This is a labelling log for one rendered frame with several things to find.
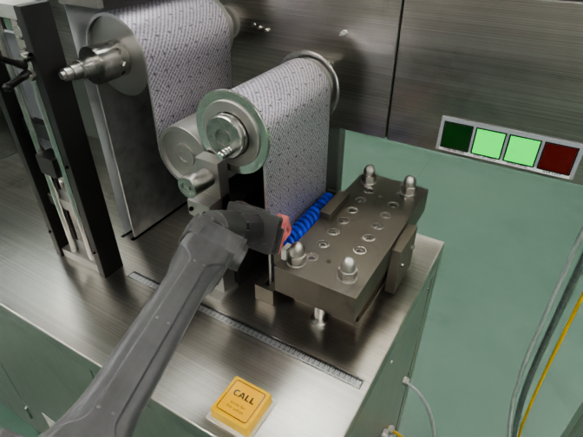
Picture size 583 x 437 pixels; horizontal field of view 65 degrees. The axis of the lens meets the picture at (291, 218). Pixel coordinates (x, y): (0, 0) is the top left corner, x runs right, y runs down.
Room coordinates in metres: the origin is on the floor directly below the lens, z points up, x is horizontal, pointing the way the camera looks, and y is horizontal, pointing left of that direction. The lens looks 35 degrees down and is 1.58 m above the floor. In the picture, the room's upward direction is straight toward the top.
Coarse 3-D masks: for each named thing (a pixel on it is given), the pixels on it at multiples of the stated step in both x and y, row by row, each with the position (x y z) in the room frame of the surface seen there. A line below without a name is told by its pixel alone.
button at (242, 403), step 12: (240, 384) 0.45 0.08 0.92; (252, 384) 0.45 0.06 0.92; (228, 396) 0.43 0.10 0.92; (240, 396) 0.43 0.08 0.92; (252, 396) 0.43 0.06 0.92; (264, 396) 0.43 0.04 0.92; (216, 408) 0.41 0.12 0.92; (228, 408) 0.41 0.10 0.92; (240, 408) 0.41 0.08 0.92; (252, 408) 0.41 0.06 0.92; (264, 408) 0.42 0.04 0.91; (228, 420) 0.39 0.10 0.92; (240, 420) 0.39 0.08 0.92; (252, 420) 0.39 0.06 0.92; (240, 432) 0.38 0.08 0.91
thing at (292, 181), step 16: (320, 128) 0.85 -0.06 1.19; (304, 144) 0.79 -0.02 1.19; (320, 144) 0.85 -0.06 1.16; (272, 160) 0.69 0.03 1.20; (288, 160) 0.74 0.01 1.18; (304, 160) 0.79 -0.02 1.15; (320, 160) 0.85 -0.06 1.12; (272, 176) 0.69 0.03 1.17; (288, 176) 0.74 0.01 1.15; (304, 176) 0.79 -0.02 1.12; (320, 176) 0.85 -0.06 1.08; (272, 192) 0.69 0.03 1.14; (288, 192) 0.74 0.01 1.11; (304, 192) 0.79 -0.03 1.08; (320, 192) 0.86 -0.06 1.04; (272, 208) 0.69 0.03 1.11; (288, 208) 0.74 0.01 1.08; (304, 208) 0.79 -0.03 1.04
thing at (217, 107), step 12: (324, 72) 0.90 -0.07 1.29; (216, 108) 0.71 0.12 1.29; (228, 108) 0.70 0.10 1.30; (240, 108) 0.69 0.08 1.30; (204, 120) 0.73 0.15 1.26; (240, 120) 0.69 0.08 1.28; (252, 120) 0.68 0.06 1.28; (204, 132) 0.73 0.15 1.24; (252, 132) 0.68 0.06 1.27; (252, 144) 0.68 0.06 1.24; (240, 156) 0.69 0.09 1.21; (252, 156) 0.68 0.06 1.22
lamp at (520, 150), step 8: (512, 136) 0.78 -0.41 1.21; (512, 144) 0.78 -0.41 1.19; (520, 144) 0.77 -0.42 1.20; (528, 144) 0.76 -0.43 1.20; (536, 144) 0.76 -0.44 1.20; (512, 152) 0.78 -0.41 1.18; (520, 152) 0.77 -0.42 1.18; (528, 152) 0.76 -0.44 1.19; (536, 152) 0.76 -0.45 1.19; (512, 160) 0.77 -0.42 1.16; (520, 160) 0.77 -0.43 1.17; (528, 160) 0.76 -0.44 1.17
